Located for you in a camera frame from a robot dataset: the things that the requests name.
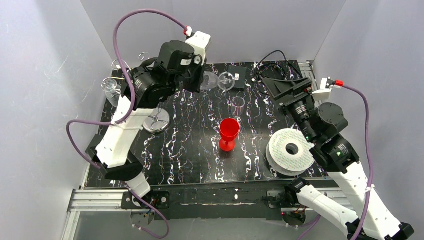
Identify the black box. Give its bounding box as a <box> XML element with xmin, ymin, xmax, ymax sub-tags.
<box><xmin>228</xmin><ymin>65</ymin><xmax>247</xmax><ymax>92</ymax></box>

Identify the red wine glass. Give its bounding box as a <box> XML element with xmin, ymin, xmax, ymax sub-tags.
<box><xmin>218</xmin><ymin>118</ymin><xmax>240</xmax><ymax>152</ymax></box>

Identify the clear champagne flute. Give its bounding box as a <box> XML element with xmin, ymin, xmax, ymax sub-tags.
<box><xmin>230</xmin><ymin>96</ymin><xmax>246</xmax><ymax>119</ymax></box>

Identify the purple cable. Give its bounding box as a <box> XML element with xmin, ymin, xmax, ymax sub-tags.
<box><xmin>65</xmin><ymin>8</ymin><xmax>193</xmax><ymax>239</ymax></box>
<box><xmin>296</xmin><ymin>79</ymin><xmax>375</xmax><ymax>240</ymax></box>

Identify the white filament spool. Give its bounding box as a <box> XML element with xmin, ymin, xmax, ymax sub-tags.
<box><xmin>265</xmin><ymin>128</ymin><xmax>315</xmax><ymax>177</ymax></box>

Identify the clear wine glass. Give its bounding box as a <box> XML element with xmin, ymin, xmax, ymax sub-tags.
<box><xmin>101</xmin><ymin>77</ymin><xmax>122</xmax><ymax>108</ymax></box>
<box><xmin>200</xmin><ymin>71</ymin><xmax>236</xmax><ymax>92</ymax></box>

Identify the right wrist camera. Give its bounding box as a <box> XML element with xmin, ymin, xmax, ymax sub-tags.
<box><xmin>312</xmin><ymin>77</ymin><xmax>344</xmax><ymax>102</ymax></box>

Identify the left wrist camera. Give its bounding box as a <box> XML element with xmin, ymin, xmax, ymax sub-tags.
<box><xmin>185</xmin><ymin>31</ymin><xmax>212</xmax><ymax>66</ymax></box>

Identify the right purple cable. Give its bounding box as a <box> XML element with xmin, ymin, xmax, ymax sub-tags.
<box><xmin>296</xmin><ymin>79</ymin><xmax>375</xmax><ymax>240</ymax></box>

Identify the black cable bundle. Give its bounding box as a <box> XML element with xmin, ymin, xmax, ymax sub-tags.
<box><xmin>251</xmin><ymin>50</ymin><xmax>304</xmax><ymax>87</ymax></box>

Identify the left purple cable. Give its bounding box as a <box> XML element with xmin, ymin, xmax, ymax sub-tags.
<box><xmin>65</xmin><ymin>8</ymin><xmax>193</xmax><ymax>239</ymax></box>

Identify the aluminium frame rail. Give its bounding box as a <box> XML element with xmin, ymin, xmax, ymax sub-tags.
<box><xmin>61</xmin><ymin>188</ymin><xmax>127</xmax><ymax>240</ymax></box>

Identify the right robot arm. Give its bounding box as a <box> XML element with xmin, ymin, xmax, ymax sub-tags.
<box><xmin>263</xmin><ymin>77</ymin><xmax>415</xmax><ymax>240</ymax></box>

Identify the chrome wine glass rack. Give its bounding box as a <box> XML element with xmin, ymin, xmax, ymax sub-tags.
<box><xmin>111</xmin><ymin>59</ymin><xmax>171</xmax><ymax>135</ymax></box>

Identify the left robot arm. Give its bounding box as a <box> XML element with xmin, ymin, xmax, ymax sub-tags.
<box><xmin>86</xmin><ymin>37</ymin><xmax>210</xmax><ymax>198</ymax></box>

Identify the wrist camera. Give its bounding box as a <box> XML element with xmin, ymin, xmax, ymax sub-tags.
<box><xmin>185</xmin><ymin>31</ymin><xmax>212</xmax><ymax>66</ymax></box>
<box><xmin>312</xmin><ymin>77</ymin><xmax>344</xmax><ymax>102</ymax></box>

